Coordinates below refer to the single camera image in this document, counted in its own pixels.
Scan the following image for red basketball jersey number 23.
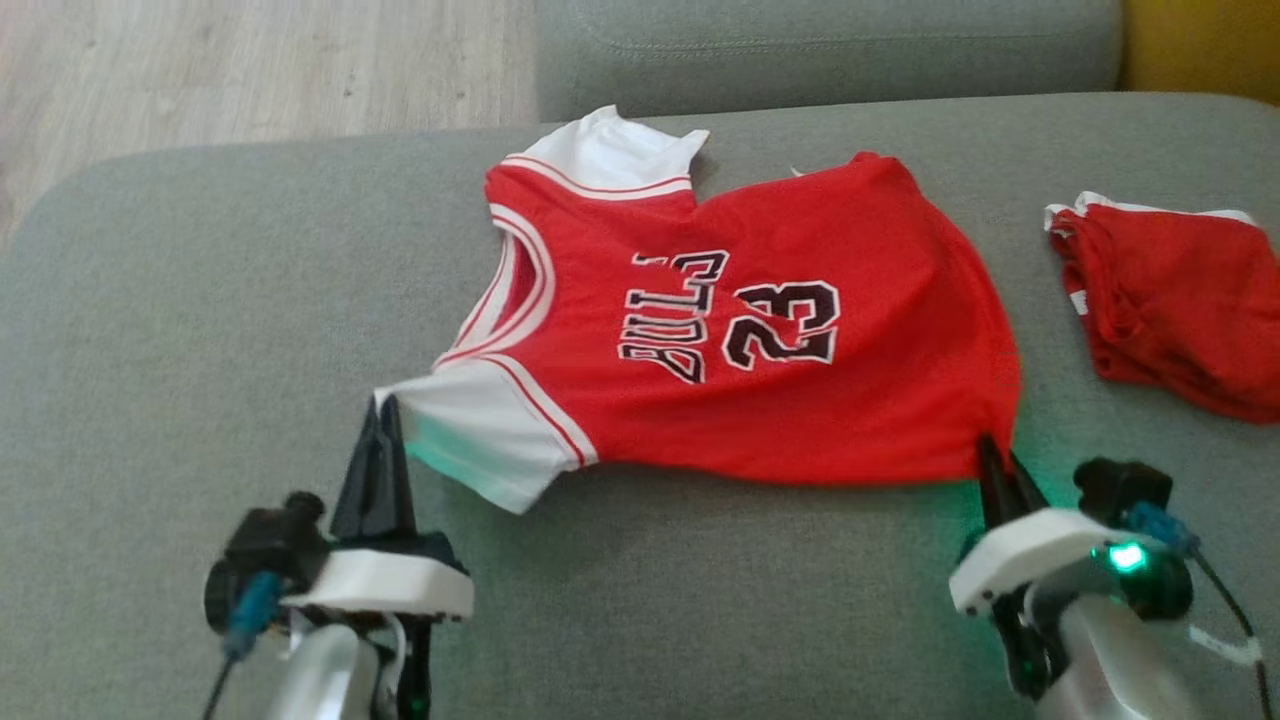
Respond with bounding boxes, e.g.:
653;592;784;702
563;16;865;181
374;104;1024;517

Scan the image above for right cable with blue plug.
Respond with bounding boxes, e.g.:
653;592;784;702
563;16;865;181
1124;500;1278;720

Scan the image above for yellow upholstered furniture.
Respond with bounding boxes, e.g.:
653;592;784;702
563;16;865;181
1120;0;1280;107

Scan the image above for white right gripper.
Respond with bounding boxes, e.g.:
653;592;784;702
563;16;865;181
948;435;1152;615

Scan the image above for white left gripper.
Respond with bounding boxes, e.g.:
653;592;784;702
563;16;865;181
283;396;476;625

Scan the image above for red shorts with white stripes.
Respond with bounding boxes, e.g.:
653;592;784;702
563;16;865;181
1043;190;1280;426

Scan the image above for large grey sofa seat cushion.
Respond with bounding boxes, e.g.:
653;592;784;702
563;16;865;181
0;92;1280;720

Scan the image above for grey sofa cushion with seam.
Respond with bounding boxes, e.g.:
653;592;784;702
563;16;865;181
535;0;1123;124

